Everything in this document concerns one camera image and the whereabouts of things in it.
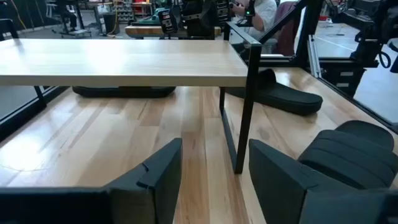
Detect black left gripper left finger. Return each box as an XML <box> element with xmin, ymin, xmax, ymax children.
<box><xmin>105</xmin><ymin>138</ymin><xmax>183</xmax><ymax>224</ymax></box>

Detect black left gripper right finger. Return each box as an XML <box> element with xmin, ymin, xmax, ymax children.
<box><xmin>248</xmin><ymin>139</ymin><xmax>358</xmax><ymax>224</ymax></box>

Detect black foam slide sandal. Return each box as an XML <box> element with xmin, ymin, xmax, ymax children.
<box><xmin>297</xmin><ymin>120</ymin><xmax>398</xmax><ymax>190</ymax></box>
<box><xmin>225</xmin><ymin>68</ymin><xmax>324</xmax><ymax>116</ymax></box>
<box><xmin>72</xmin><ymin>86</ymin><xmax>177</xmax><ymax>99</ymax></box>

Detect teal green machine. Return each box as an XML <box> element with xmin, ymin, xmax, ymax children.
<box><xmin>130</xmin><ymin>7</ymin><xmax>170</xmax><ymax>26</ymax></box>

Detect wooden background table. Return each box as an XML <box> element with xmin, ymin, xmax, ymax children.
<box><xmin>124</xmin><ymin>24</ymin><xmax>222</xmax><ymax>40</ymax></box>

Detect red storage rack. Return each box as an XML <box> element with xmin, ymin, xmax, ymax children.
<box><xmin>119</xmin><ymin>0</ymin><xmax>154</xmax><ymax>23</ymax></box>

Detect person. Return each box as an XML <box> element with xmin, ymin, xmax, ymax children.
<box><xmin>231</xmin><ymin>0</ymin><xmax>279</xmax><ymax>54</ymax></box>

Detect black waste bin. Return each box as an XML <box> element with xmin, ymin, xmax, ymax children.
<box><xmin>102</xmin><ymin>12</ymin><xmax>121</xmax><ymax>35</ymax></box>

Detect maroon cloth covered chair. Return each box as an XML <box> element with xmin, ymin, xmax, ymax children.
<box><xmin>273</xmin><ymin>1</ymin><xmax>301</xmax><ymax>57</ymax></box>

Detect silver upright aluminium extrusion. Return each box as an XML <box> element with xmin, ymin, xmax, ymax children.
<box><xmin>307</xmin><ymin>34</ymin><xmax>322</xmax><ymax>78</ymax></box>

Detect wooden shelf with black frame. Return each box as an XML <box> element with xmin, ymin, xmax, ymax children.
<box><xmin>0</xmin><ymin>18</ymin><xmax>262</xmax><ymax>175</ymax></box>

